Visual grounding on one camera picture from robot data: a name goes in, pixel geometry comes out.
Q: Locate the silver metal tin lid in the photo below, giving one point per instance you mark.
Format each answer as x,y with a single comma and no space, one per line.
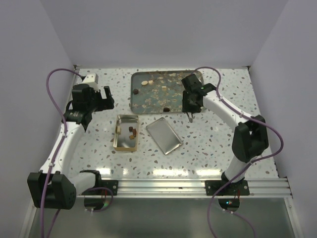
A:
164,135

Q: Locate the aluminium rail front edge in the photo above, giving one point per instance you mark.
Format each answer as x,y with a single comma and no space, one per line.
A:
195,188

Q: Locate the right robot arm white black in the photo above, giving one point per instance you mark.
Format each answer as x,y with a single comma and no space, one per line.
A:
250,134

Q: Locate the gold metal tin box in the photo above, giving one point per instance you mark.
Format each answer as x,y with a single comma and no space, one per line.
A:
122,142

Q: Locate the floral teal serving tray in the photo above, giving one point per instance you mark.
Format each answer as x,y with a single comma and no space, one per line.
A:
151,99

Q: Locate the black mounting plate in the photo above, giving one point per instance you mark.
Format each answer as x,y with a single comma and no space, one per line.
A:
238,188
110,184

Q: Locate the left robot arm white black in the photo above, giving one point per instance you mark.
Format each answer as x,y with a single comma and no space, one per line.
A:
50,187

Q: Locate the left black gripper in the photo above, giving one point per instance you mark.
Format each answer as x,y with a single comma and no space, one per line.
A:
104,103

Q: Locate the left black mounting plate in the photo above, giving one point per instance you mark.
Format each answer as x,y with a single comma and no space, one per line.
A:
110,184

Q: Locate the silver metal tongs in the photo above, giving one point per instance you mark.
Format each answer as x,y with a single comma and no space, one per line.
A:
190,116

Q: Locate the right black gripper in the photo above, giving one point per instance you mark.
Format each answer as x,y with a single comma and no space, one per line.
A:
186,107

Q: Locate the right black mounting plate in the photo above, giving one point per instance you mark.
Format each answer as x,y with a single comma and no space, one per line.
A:
238,188

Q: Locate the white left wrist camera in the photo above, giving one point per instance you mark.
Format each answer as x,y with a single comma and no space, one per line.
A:
91,80

